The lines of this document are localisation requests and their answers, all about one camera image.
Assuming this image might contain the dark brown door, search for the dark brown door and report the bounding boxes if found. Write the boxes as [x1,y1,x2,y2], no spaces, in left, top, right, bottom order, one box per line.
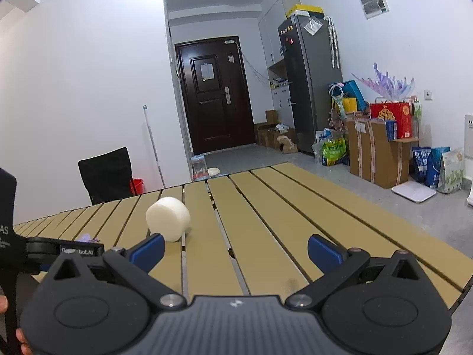
[174,37,257,156]

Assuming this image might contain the red gift box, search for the red gift box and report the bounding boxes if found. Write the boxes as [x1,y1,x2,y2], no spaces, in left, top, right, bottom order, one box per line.
[370,101,412,139]

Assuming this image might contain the wall electrical panel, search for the wall electrical panel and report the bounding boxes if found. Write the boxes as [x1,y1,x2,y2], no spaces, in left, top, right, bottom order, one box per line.
[358,0,390,19]

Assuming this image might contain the blue gift bag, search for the blue gift bag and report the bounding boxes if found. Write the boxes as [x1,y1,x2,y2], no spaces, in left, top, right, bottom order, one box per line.
[330,80,366,113]

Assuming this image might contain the open small cardboard boxes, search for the open small cardboard boxes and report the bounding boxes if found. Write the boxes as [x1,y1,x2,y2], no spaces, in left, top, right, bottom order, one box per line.
[254,110,296,150]

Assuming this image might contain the white and green pet food bag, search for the white and green pet food bag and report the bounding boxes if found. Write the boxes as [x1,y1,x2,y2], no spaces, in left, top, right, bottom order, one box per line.
[437,148,465,194]

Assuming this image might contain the white base cabinet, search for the white base cabinet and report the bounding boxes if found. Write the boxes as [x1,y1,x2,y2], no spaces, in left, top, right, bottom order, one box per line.
[271,85,296,130]

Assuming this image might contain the black chair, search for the black chair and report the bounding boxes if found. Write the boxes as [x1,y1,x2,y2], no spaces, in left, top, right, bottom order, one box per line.
[78,147,134,206]

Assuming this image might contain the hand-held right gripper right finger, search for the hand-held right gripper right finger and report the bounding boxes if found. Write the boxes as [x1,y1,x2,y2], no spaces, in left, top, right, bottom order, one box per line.
[286,234,424,309]

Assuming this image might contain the blue pet food bag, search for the blue pet food bag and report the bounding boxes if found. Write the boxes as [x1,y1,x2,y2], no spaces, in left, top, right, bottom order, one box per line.
[412,146,433,183]
[425,147,451,189]

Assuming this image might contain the yellow box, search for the yellow box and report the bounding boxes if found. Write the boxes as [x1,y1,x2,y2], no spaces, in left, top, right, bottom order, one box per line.
[285,4,326,18]

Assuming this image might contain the purple paper decoration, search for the purple paper decoration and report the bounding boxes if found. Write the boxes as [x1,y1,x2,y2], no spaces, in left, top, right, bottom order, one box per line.
[351,63,415,102]

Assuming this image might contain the white bathroom scale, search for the white bathroom scale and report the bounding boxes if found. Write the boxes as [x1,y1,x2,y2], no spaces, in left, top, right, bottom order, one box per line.
[392,183,438,205]

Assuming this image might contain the clear plastic container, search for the clear plastic container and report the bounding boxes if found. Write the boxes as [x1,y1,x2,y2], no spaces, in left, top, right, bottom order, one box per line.
[190,154,208,183]

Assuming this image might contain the clear plastic bag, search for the clear plastic bag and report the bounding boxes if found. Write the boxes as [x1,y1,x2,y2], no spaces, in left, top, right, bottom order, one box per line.
[303,18,322,36]

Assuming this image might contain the person's left hand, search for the person's left hand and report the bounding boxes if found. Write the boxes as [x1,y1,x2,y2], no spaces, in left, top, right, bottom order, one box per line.
[0,295,35,355]

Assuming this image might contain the beige cat scratcher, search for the beige cat scratcher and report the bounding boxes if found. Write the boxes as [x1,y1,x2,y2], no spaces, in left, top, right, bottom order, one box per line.
[277,136,299,154]

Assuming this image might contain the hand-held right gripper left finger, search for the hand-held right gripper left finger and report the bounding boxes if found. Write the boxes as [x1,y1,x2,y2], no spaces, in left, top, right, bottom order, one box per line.
[54,233,187,309]

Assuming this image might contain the grey refrigerator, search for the grey refrigerator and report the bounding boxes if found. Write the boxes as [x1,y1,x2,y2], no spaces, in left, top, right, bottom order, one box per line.
[278,14,344,154]

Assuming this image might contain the white wall cabinet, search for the white wall cabinet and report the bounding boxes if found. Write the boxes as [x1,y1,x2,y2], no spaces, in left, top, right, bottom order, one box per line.
[258,0,296,69]

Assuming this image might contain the white foam cylinder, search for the white foam cylinder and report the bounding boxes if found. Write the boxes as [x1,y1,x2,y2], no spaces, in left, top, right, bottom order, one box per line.
[146,197,191,243]

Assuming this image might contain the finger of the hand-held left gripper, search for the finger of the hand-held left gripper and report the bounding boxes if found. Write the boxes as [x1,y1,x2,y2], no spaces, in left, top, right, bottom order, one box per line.
[26,236,105,275]

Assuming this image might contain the large cardboard box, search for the large cardboard box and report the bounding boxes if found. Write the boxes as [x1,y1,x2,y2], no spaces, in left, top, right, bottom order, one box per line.
[344,117,420,189]

